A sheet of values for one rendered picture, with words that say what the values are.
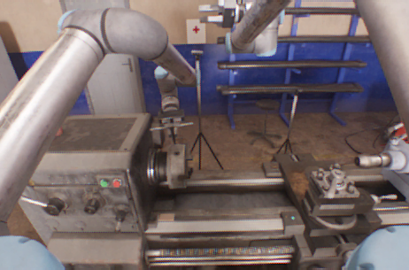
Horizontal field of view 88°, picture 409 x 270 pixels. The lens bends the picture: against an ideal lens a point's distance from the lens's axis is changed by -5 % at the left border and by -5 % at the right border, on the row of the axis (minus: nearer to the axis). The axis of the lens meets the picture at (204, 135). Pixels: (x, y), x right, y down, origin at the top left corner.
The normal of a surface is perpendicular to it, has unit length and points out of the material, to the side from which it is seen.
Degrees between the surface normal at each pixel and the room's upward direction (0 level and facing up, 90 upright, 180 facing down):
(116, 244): 32
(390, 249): 5
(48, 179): 90
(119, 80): 90
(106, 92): 90
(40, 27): 90
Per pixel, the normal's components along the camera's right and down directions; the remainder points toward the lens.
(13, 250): 0.06, -0.85
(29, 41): 0.00, 0.50
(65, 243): -0.02, -0.47
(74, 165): -0.01, -0.25
